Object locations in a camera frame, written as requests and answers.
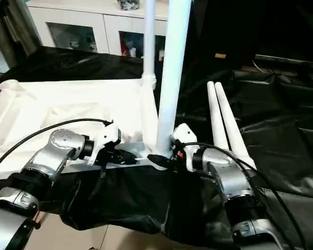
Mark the white plastic table top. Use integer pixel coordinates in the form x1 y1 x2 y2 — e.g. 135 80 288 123
0 78 171 181

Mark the white plastic table leg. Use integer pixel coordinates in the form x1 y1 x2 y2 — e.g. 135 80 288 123
213 81 258 172
141 0 158 91
206 81 232 152
154 0 193 160

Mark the black mat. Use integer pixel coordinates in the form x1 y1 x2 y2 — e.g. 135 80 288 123
0 45 313 250

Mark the white glass door cabinet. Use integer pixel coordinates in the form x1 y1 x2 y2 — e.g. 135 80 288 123
27 0 171 64

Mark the long dark rod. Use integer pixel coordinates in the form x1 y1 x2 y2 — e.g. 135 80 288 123
254 54 313 66

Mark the blue white patterned jar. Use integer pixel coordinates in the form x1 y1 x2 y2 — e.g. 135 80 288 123
116 0 141 11

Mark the metal framed glass door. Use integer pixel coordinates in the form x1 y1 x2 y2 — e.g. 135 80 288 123
0 0 43 76

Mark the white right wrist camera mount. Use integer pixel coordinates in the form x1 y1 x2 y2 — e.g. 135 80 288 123
170 123 199 173

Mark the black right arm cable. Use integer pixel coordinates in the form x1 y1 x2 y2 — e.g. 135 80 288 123
174 141 308 250

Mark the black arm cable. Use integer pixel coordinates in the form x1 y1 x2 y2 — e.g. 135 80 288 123
0 118 115 178
174 141 308 250

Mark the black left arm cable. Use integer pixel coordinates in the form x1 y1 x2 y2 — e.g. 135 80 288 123
0 118 115 178

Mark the black metal table frame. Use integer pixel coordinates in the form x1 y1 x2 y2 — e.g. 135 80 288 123
28 218 43 230

